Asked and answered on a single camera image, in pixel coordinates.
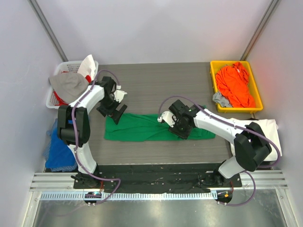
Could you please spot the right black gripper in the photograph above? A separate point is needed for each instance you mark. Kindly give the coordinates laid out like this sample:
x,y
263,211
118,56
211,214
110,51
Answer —
x,y
181,131

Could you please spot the white cloth in basket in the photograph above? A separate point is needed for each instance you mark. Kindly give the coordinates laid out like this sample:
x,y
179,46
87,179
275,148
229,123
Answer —
x,y
88,67

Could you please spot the right aluminium corner rail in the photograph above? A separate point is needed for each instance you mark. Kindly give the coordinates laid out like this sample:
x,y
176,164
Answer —
x,y
260,28

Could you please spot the green t-shirt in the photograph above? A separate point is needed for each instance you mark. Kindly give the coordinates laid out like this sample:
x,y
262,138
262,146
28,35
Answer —
x,y
138,128

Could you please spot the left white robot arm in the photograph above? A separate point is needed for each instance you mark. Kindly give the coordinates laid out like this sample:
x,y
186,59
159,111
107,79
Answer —
x,y
73,126

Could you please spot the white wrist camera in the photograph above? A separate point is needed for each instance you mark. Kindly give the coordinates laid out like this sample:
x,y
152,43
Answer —
x,y
119,94
167,117

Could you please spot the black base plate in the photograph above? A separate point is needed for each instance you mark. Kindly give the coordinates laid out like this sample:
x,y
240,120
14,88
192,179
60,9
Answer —
x,y
156,179

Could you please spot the white folded shirt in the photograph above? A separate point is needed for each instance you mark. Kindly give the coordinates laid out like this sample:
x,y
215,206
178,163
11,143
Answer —
x,y
270,129

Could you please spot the beige grey shirt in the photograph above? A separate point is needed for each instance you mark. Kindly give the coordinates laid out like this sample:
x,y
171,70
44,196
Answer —
x,y
68,86

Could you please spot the white perforated basket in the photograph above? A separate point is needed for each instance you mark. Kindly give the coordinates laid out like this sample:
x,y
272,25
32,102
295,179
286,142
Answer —
x,y
66,84

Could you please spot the slotted cable duct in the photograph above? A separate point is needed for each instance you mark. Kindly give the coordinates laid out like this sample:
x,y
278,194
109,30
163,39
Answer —
x,y
97,196

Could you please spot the grey cloth in bin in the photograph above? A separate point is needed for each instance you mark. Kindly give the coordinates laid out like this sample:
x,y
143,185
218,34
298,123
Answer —
x,y
221,100

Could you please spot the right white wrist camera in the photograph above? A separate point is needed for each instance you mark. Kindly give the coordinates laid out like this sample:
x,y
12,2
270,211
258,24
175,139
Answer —
x,y
167,117

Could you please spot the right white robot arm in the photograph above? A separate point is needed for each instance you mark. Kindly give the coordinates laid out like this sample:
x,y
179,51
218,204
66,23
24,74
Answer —
x,y
250,144

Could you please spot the left aluminium corner rail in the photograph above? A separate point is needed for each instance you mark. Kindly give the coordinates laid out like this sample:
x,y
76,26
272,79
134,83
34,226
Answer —
x,y
47,28

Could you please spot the blue checked shirt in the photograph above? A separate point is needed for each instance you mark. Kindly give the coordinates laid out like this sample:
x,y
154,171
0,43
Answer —
x,y
58,157

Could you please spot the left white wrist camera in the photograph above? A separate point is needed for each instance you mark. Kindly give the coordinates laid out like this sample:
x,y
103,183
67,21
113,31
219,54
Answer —
x,y
119,94

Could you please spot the aluminium corner rail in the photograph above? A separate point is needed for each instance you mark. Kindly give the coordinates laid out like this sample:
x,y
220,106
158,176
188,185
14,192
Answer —
x,y
260,28
47,28

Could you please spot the orange t-shirt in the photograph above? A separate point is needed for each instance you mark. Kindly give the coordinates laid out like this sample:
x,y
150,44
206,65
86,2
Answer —
x,y
233,83

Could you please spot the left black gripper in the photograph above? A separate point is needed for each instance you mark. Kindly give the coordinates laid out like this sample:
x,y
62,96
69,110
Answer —
x,y
113,111

